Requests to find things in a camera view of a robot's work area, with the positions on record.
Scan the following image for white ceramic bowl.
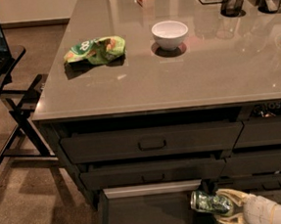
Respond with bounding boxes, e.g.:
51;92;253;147
151;21;188;51

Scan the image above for open bottom left drawer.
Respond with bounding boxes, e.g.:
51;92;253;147
98;180;217;224

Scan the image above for black laptop stand table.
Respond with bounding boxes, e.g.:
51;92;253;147
0;45;55;165

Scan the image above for dark middle right drawer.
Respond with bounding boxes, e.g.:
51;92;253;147
221;150;281;176

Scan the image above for green soda can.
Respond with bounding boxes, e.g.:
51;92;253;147
190;190;235;216

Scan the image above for dark middle left drawer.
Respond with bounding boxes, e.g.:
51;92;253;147
79;157;225;191

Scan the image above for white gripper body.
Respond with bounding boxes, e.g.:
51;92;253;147
243;195;276;224

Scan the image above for dark bottom right drawer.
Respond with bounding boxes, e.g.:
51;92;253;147
216;173;281;193

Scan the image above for green crumpled chip bag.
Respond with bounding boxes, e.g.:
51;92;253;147
64;35;126;66

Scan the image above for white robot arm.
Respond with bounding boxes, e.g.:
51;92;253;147
215;189;281;224

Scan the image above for dark top right drawer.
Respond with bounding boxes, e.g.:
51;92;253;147
235;115;281;149

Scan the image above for dark top left drawer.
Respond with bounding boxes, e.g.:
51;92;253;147
60;121;243;164

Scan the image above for snack packets in drawer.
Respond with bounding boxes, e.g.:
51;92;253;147
251;102;281;118

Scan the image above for dark drawer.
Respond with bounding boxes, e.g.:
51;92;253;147
235;115;281;149
221;150;281;176
60;121;243;164
79;157;225;191
216;173;281;193

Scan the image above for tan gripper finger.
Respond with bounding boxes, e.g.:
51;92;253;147
216;188;247;206
215;213;247;224

